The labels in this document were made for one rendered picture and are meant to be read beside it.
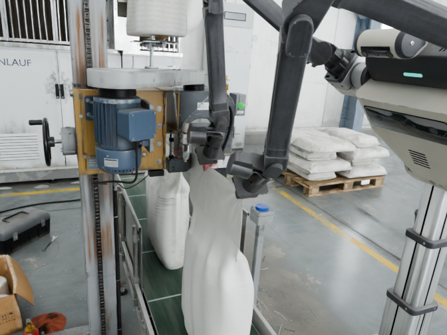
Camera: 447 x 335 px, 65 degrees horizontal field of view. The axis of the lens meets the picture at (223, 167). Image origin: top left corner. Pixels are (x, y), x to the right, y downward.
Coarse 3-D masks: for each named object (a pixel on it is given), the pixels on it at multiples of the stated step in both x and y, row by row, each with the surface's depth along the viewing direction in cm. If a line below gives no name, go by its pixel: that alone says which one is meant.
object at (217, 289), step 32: (192, 160) 150; (192, 192) 153; (224, 192) 121; (192, 224) 140; (224, 224) 123; (192, 256) 131; (224, 256) 117; (192, 288) 129; (224, 288) 112; (192, 320) 132; (224, 320) 115
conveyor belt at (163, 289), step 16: (128, 176) 319; (144, 176) 321; (128, 192) 283; (144, 192) 285; (144, 208) 257; (144, 224) 233; (144, 240) 214; (144, 256) 197; (144, 272) 183; (160, 272) 184; (176, 272) 185; (144, 288) 170; (160, 288) 171; (176, 288) 172; (160, 304) 160; (176, 304) 161; (160, 320) 151; (176, 320) 152
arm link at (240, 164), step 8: (240, 152) 92; (232, 160) 92; (240, 160) 90; (248, 160) 91; (256, 160) 92; (232, 168) 92; (240, 168) 92; (248, 168) 92; (256, 168) 91; (264, 168) 91; (272, 168) 87; (280, 168) 87; (240, 176) 94; (248, 176) 93; (272, 176) 91
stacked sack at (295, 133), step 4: (292, 132) 435; (296, 132) 437; (300, 132) 440; (304, 132) 440; (308, 132) 440; (312, 132) 439; (316, 132) 440; (320, 132) 447; (324, 132) 445; (292, 136) 423; (296, 136) 425; (292, 140) 419; (292, 144) 424
